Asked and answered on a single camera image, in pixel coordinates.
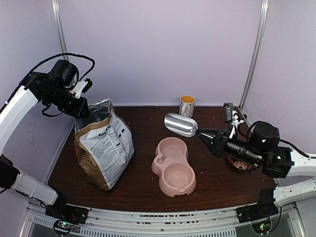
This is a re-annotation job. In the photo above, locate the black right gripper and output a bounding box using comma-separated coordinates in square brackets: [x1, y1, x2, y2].
[196, 128, 263, 169]

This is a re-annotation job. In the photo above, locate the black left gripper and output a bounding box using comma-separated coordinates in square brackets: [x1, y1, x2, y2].
[44, 84, 90, 118]

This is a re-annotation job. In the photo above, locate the silver metal scoop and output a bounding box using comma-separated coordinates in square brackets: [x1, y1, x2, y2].
[164, 113, 200, 137]

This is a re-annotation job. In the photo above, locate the brown pet food bag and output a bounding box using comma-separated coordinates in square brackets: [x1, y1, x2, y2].
[74, 98, 135, 191]

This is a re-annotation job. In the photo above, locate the pink double pet bowl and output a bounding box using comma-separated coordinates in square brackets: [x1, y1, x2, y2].
[151, 137, 197, 198]

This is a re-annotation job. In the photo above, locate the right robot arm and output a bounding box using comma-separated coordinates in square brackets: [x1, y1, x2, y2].
[196, 121, 316, 218]

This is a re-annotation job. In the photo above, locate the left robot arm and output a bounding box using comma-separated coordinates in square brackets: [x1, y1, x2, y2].
[0, 60, 92, 220]

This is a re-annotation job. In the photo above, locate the red floral saucer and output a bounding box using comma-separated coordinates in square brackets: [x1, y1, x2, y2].
[226, 156, 252, 171]

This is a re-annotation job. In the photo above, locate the floral ceramic mug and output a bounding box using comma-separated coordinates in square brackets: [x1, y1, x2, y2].
[179, 95, 195, 118]

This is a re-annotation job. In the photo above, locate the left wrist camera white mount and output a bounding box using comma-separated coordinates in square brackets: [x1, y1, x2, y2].
[70, 78, 93, 99]

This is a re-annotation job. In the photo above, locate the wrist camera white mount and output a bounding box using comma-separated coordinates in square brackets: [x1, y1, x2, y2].
[70, 78, 93, 99]
[223, 103, 244, 139]

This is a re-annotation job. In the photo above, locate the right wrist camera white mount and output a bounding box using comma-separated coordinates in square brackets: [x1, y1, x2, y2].
[223, 103, 244, 139]

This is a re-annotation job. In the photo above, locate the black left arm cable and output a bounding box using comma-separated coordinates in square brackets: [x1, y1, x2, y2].
[22, 53, 96, 84]

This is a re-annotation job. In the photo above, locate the front aluminium rail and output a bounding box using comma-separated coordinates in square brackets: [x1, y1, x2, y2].
[18, 203, 307, 237]

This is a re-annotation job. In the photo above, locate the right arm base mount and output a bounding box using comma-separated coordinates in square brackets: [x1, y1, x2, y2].
[236, 203, 282, 236]

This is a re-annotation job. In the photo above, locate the left aluminium frame post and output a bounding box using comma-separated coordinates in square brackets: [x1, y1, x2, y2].
[51, 0, 68, 53]

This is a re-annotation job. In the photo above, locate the aluminium frame post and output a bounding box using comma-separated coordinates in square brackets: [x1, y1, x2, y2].
[51, 0, 68, 53]
[239, 0, 269, 110]

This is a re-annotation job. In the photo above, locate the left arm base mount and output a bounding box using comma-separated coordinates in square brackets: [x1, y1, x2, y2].
[45, 205, 89, 236]

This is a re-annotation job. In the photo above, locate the right aluminium frame post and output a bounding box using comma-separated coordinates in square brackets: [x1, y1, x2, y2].
[239, 0, 269, 110]

